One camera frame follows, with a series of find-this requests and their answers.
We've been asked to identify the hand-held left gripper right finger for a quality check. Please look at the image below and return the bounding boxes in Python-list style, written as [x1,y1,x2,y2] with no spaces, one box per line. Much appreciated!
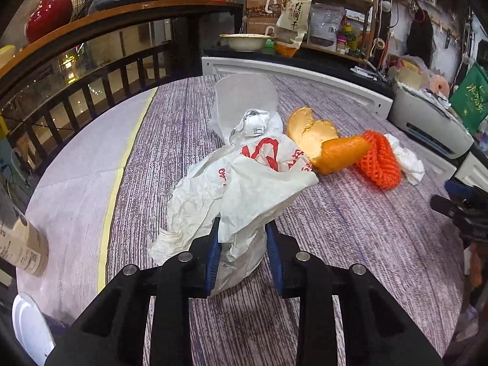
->
[265,223,445,366]

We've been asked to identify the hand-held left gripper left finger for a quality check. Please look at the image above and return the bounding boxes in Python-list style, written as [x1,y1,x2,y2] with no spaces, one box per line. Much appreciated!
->
[46,217,222,366]

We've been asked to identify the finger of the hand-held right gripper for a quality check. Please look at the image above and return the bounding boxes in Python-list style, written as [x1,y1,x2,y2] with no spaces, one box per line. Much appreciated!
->
[444,179,475,201]
[431,195,469,220]

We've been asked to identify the white plastic bag red print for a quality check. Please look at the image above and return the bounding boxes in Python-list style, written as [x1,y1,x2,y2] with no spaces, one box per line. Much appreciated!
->
[148,133,319,297]

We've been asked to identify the person's right forearm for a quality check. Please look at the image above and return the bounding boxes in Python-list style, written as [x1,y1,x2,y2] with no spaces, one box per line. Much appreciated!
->
[463,243,486,290]

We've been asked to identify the white crumpled tissue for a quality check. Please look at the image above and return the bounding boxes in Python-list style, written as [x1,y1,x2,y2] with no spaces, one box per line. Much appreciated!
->
[384,133,426,186]

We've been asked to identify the white printer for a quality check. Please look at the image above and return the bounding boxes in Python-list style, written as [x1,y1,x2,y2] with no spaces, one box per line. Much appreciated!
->
[389,74,475,159]

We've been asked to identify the orange foam fruit net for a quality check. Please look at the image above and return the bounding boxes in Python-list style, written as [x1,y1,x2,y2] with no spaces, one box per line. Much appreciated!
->
[354,130,403,190]

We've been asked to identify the green gift bag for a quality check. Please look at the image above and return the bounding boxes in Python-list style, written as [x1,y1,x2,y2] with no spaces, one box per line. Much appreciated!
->
[449,63,488,135]

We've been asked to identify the pink roll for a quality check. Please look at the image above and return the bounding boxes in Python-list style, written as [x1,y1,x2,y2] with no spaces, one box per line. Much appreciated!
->
[429,74,451,96]

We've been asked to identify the orange peel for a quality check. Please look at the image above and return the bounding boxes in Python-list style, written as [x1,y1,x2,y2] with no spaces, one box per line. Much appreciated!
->
[286,107,371,176]

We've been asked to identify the crumpled white printed paper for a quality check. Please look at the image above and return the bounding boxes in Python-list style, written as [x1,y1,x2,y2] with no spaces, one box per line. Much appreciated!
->
[228,108,283,146]

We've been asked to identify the clear plastic cup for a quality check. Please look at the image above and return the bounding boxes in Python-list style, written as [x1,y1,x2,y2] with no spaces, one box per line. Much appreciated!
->
[213,73,279,140]

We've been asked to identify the long white drawer cabinet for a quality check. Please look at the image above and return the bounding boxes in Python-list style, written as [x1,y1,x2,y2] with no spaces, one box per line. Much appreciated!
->
[201,56,394,117]

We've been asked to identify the cream labelled bottle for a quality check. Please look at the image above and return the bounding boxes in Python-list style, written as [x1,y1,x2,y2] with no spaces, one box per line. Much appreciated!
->
[0,213,50,277]

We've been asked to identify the white round plate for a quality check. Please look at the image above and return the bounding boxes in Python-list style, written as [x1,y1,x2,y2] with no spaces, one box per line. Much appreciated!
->
[11,293,56,366]

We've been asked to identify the clear packaged food bag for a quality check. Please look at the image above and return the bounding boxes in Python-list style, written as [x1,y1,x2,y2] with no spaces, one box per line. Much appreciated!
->
[307,3,346,47]

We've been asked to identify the white bowl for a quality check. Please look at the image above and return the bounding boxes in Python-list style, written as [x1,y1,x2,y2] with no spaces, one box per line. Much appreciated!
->
[220,33,276,53]

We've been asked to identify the kraft snack bag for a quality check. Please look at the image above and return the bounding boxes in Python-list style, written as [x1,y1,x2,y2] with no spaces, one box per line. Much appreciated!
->
[275,0,314,58]

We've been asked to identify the brown coffee boxes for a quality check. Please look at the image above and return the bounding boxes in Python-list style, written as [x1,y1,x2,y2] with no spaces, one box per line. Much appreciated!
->
[246,0,283,39]

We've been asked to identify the wooden railing counter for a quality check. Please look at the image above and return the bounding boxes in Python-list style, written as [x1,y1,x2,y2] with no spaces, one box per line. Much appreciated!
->
[0,0,245,168]

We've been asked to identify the red vase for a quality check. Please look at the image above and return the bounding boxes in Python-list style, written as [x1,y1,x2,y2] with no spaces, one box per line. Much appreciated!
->
[25,0,73,45]

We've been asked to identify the white drawer cabinet black handle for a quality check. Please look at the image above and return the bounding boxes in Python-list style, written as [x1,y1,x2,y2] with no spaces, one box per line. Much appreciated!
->
[454,152,488,188]

